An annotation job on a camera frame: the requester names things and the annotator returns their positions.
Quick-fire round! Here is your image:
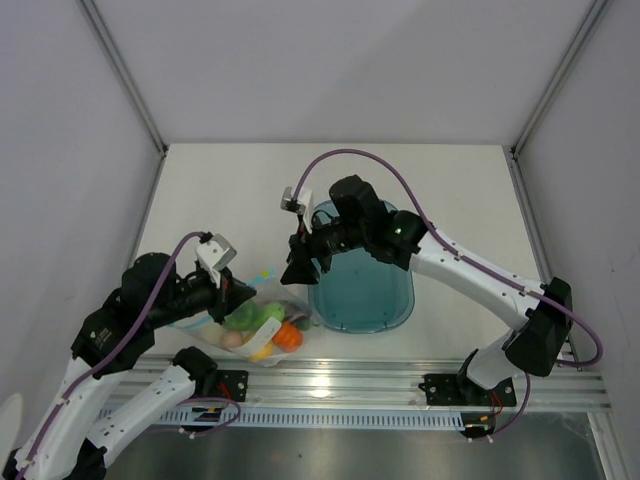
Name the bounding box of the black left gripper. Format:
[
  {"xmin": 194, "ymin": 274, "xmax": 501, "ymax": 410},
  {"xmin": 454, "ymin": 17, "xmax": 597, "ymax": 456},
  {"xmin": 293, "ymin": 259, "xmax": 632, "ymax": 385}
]
[{"xmin": 150, "ymin": 264, "xmax": 257, "ymax": 327}]

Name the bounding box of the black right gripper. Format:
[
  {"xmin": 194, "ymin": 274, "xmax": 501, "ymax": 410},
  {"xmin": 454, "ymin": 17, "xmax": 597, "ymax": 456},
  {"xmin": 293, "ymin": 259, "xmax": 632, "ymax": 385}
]
[{"xmin": 281, "ymin": 213, "xmax": 368, "ymax": 286}]

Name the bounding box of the green bell pepper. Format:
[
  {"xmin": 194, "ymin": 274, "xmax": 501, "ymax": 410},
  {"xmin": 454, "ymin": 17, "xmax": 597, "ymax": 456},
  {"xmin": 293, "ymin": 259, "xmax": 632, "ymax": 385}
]
[{"xmin": 223, "ymin": 300, "xmax": 261, "ymax": 332}]

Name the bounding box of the light green cucumber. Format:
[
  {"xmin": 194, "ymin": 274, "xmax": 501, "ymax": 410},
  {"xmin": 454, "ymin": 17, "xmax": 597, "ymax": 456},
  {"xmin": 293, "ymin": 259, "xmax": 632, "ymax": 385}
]
[{"xmin": 256, "ymin": 302, "xmax": 286, "ymax": 327}]

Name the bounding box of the pink egg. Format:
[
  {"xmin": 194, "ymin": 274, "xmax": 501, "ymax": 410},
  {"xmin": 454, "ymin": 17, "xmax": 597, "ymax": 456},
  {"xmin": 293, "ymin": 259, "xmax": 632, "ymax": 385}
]
[{"xmin": 220, "ymin": 331, "xmax": 244, "ymax": 350}]

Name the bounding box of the clear zip top bag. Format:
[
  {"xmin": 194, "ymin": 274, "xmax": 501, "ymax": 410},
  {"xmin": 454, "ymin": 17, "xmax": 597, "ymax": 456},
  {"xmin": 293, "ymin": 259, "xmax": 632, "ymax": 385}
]
[{"xmin": 171, "ymin": 269, "xmax": 321, "ymax": 367}]

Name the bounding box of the dark green chili pepper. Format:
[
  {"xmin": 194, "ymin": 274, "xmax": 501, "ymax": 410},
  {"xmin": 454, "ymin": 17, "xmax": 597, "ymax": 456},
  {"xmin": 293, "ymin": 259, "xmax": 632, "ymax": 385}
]
[{"xmin": 294, "ymin": 320, "xmax": 312, "ymax": 331}]

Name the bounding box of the yellow small pumpkin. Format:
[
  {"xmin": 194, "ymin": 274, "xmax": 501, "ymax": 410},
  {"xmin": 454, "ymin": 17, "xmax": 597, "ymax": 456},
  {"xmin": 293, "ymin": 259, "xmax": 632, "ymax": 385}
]
[{"xmin": 249, "ymin": 341, "xmax": 274, "ymax": 362}]

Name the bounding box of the purple eggplant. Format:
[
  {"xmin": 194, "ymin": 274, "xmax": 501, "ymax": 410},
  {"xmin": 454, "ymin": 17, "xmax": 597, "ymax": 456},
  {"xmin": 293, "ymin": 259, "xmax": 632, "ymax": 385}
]
[{"xmin": 284, "ymin": 304, "xmax": 312, "ymax": 328}]

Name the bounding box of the white egg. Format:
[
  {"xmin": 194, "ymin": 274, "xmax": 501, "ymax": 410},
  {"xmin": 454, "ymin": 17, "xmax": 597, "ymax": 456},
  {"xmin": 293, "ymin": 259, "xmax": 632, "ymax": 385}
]
[{"xmin": 199, "ymin": 323, "xmax": 225, "ymax": 346}]

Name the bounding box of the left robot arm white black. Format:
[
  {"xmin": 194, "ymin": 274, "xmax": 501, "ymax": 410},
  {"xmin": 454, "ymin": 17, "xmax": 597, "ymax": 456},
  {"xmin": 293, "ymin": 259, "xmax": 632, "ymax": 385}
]
[{"xmin": 1, "ymin": 253, "xmax": 256, "ymax": 479}]

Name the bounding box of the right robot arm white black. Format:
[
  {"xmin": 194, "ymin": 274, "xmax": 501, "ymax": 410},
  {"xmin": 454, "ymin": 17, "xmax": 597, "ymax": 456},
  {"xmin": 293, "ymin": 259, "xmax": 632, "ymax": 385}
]
[{"xmin": 281, "ymin": 175, "xmax": 575, "ymax": 404}]

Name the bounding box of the teal plastic tray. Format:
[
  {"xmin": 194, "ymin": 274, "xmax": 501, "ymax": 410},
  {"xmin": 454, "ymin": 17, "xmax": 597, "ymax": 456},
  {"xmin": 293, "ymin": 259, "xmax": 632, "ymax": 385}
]
[{"xmin": 308, "ymin": 200, "xmax": 415, "ymax": 334}]

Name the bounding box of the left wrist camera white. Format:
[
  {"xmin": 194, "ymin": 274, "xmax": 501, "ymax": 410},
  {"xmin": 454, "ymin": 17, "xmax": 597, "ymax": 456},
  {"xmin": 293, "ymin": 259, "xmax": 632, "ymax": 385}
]
[{"xmin": 195, "ymin": 233, "xmax": 237, "ymax": 287}]

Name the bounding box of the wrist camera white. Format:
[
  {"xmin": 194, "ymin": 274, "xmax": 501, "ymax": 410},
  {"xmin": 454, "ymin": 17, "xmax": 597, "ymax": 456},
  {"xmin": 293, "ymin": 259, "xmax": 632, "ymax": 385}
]
[
  {"xmin": 280, "ymin": 187, "xmax": 314, "ymax": 234},
  {"xmin": 195, "ymin": 233, "xmax": 237, "ymax": 287}
]

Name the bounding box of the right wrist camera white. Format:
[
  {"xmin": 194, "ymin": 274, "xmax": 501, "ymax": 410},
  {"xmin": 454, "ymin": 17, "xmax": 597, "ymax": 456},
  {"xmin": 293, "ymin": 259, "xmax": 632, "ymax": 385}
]
[{"xmin": 280, "ymin": 187, "xmax": 314, "ymax": 234}]

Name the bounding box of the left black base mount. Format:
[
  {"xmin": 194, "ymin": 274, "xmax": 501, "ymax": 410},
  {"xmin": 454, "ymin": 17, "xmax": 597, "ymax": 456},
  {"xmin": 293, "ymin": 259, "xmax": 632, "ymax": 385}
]
[{"xmin": 215, "ymin": 370, "xmax": 249, "ymax": 403}]

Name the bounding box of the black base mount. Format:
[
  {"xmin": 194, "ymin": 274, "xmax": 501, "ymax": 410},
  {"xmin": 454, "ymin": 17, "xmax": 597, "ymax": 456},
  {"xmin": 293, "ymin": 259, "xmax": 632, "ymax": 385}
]
[
  {"xmin": 418, "ymin": 373, "xmax": 517, "ymax": 407},
  {"xmin": 215, "ymin": 370, "xmax": 249, "ymax": 403}
]

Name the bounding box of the white slotted cable duct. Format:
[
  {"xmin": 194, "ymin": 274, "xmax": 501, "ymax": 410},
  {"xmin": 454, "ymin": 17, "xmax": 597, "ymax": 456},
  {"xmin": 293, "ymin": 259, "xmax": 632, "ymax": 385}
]
[{"xmin": 154, "ymin": 406, "xmax": 491, "ymax": 432}]

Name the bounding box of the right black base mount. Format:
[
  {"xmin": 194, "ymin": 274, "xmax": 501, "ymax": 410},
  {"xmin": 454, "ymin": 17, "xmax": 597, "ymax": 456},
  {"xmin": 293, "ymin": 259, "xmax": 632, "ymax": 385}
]
[{"xmin": 418, "ymin": 373, "xmax": 517, "ymax": 407}]

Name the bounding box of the aluminium mounting rail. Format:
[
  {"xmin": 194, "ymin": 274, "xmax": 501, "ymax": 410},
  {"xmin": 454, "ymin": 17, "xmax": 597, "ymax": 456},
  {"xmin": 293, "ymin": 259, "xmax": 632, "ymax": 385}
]
[{"xmin": 67, "ymin": 354, "xmax": 614, "ymax": 414}]

